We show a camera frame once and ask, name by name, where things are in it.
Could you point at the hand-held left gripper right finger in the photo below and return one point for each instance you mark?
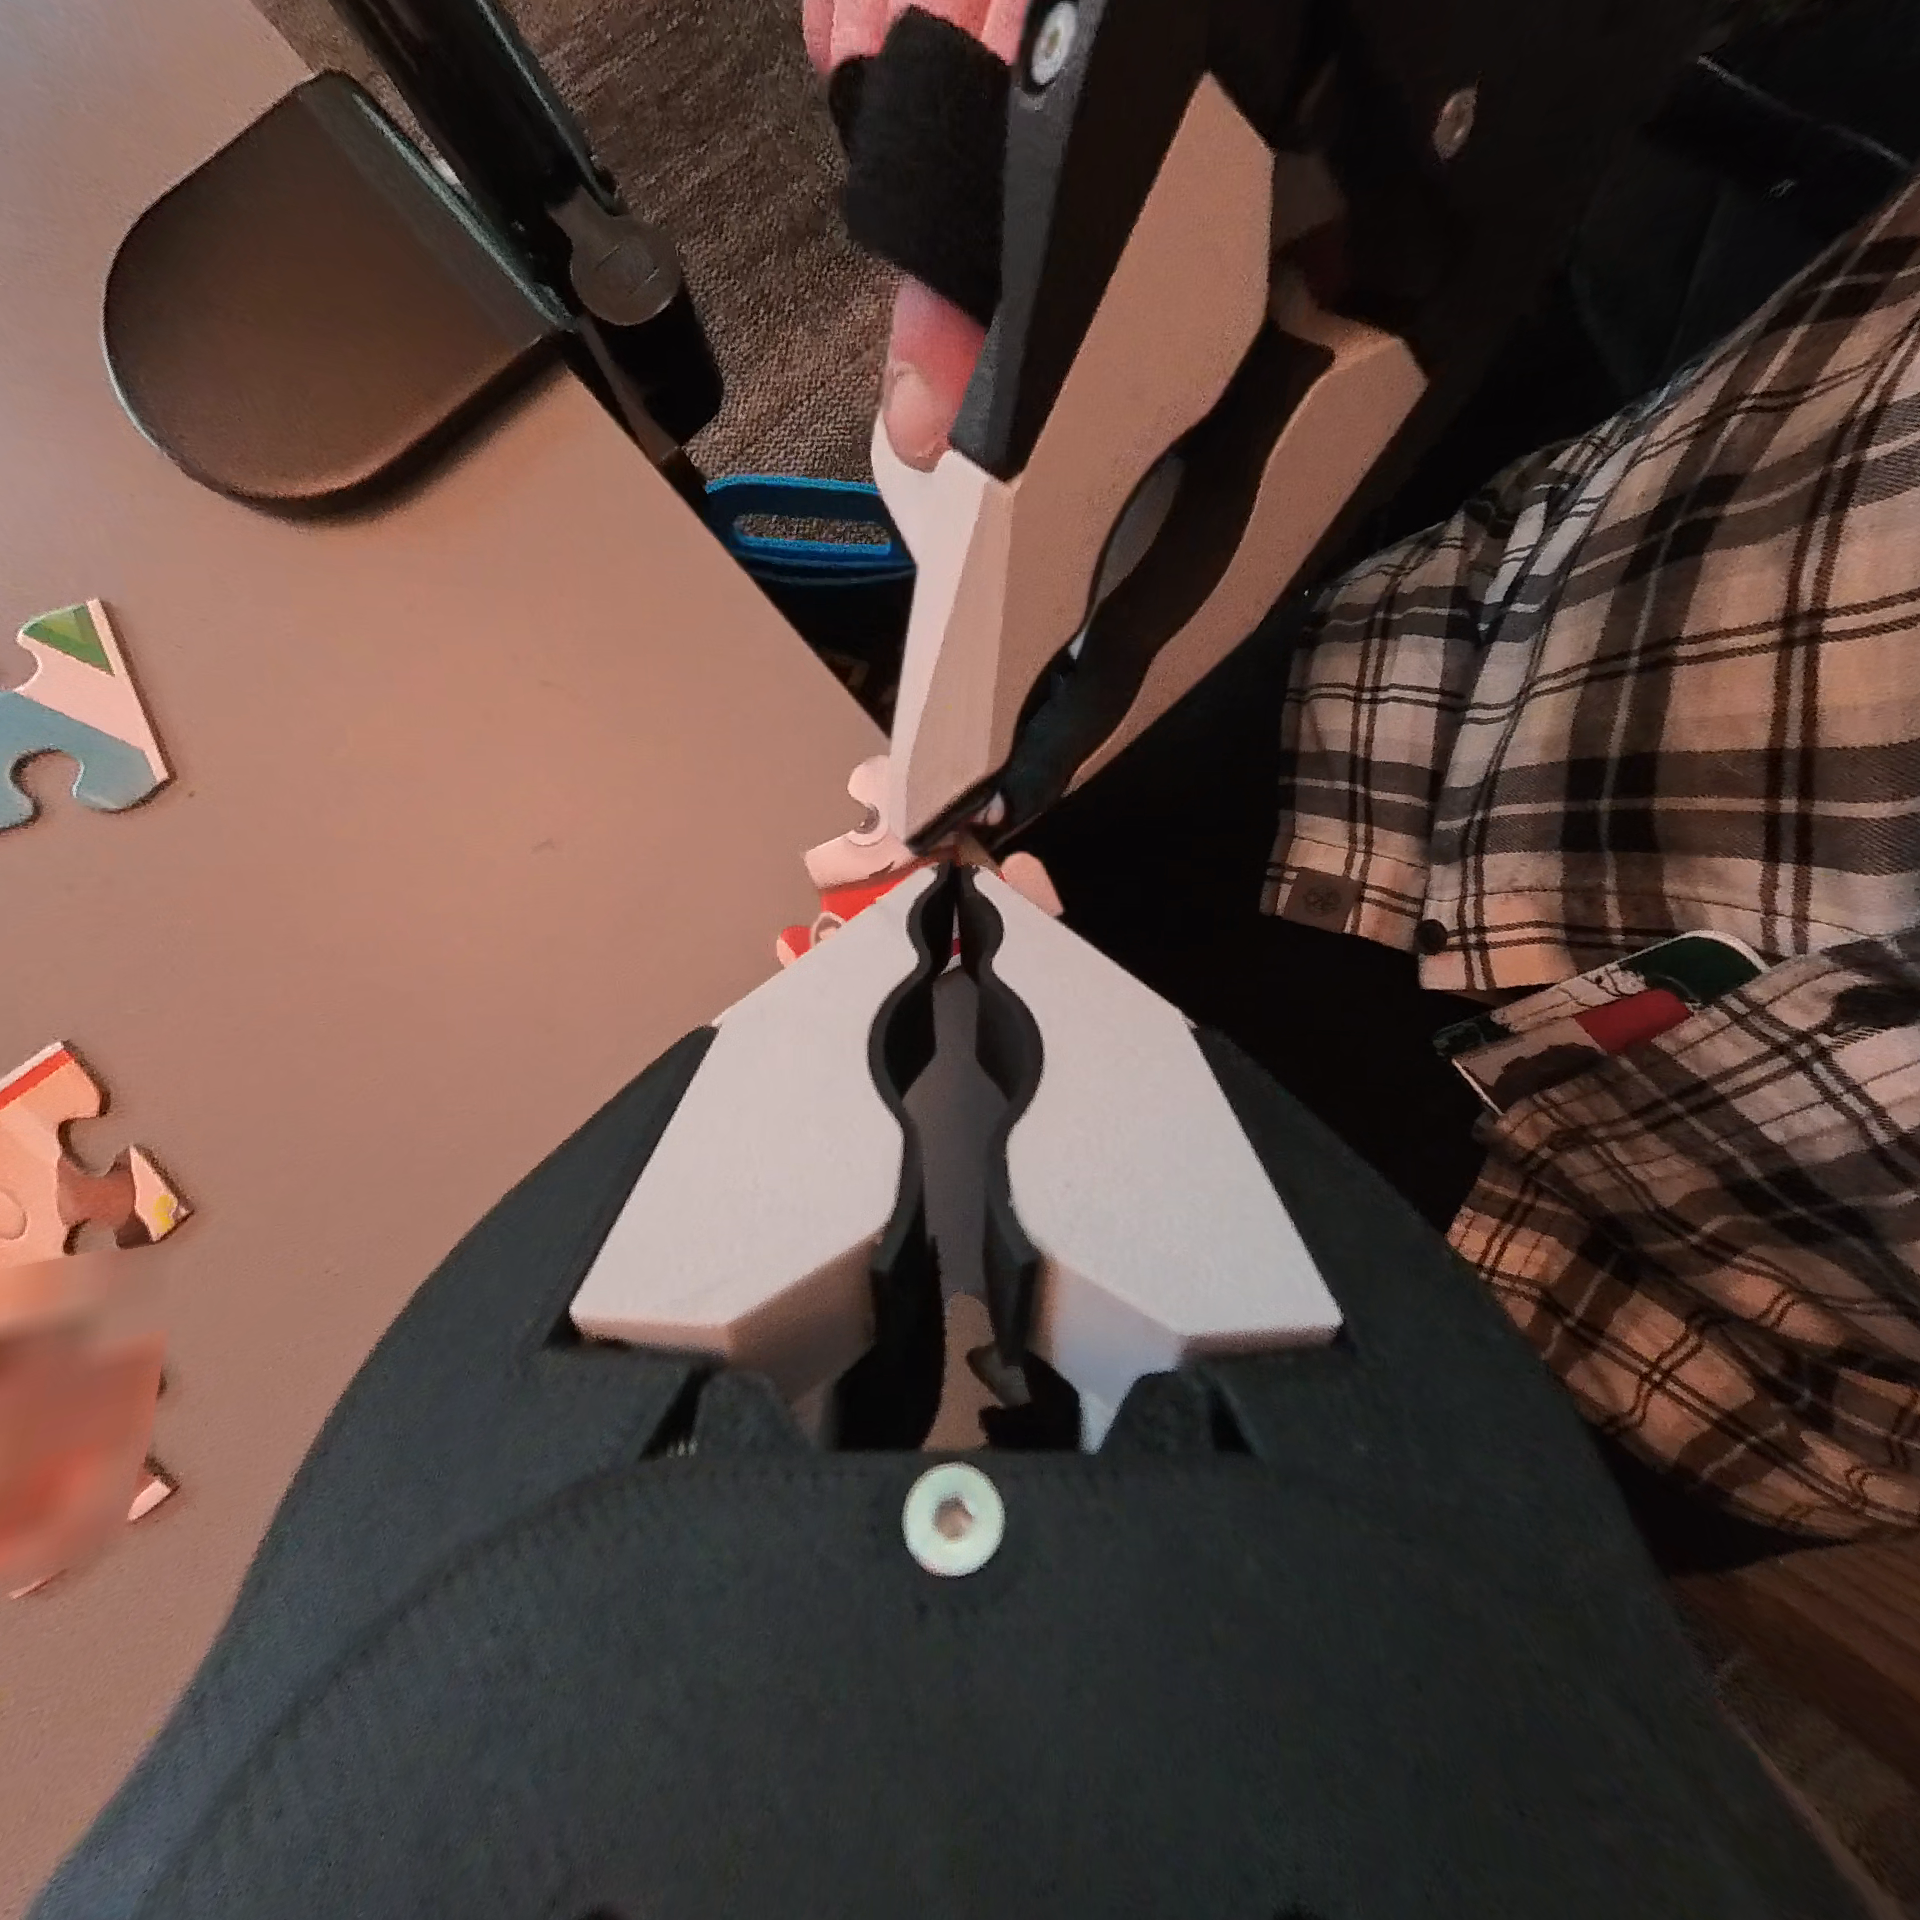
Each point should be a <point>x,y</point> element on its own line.
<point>1185,1184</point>

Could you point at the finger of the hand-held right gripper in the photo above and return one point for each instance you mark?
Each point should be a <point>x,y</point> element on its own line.
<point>1336,422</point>
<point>1110,376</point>

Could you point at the person's plaid shirt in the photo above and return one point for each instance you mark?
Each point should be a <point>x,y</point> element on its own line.
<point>1650,676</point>

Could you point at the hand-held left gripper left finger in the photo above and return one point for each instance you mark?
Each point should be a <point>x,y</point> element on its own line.
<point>735,1184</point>

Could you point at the red striped joined puzzle section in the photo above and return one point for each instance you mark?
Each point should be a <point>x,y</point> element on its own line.
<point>38,1156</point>

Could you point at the red white dog puzzle piece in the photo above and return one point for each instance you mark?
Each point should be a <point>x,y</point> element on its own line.
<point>839,868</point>

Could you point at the black desk clamp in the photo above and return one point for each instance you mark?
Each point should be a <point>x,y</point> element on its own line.
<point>299,331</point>

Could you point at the red white printed card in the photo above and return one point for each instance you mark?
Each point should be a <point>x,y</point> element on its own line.
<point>1590,1020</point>

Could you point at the person's right hand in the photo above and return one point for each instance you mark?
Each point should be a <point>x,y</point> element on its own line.
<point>930,389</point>

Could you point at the grey desk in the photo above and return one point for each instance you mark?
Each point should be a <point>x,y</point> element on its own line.
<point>450,825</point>

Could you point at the blue green puzzle piece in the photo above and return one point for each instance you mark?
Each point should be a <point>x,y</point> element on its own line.
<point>89,735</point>

